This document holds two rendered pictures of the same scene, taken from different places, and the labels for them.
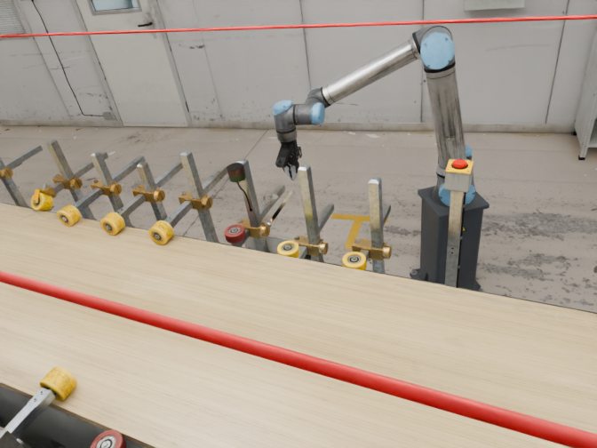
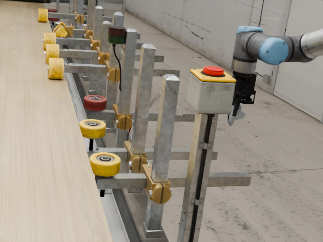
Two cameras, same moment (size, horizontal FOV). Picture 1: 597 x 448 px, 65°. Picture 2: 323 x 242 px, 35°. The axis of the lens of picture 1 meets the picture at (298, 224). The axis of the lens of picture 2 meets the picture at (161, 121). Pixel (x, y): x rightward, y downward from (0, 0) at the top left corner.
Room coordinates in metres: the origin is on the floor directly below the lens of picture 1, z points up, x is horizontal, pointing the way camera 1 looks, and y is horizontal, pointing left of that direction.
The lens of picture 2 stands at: (0.42, -1.08, 1.45)
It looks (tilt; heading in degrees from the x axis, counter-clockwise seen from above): 20 degrees down; 44
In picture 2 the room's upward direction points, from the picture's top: 7 degrees clockwise
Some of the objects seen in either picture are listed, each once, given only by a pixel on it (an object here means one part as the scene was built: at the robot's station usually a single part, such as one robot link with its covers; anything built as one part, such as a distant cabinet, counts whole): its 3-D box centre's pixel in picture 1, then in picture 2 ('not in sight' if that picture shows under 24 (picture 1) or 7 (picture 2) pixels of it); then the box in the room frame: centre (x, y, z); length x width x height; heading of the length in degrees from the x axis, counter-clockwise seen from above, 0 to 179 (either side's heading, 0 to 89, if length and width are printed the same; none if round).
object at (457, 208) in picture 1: (454, 244); (192, 210); (1.16, -0.50, 0.93); 0.05 x 0.04 x 0.45; 61
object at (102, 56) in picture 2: (149, 194); (103, 55); (1.79, 0.62, 0.95); 0.13 x 0.06 x 0.05; 61
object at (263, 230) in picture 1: (252, 228); (120, 116); (1.55, 0.19, 0.85); 0.13 x 0.06 x 0.05; 61
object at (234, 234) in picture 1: (236, 240); (94, 112); (1.47, 0.25, 0.85); 0.08 x 0.08 x 0.11
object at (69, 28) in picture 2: (43, 196); (62, 30); (1.93, 1.14, 0.95); 0.10 x 0.04 x 0.10; 151
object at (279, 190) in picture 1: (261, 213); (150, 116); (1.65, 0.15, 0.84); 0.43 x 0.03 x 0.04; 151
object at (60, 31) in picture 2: (42, 202); (59, 33); (1.92, 1.15, 0.93); 0.09 x 0.08 x 0.09; 151
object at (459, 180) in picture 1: (458, 176); (210, 92); (1.16, -0.49, 1.18); 0.07 x 0.07 x 0.08; 61
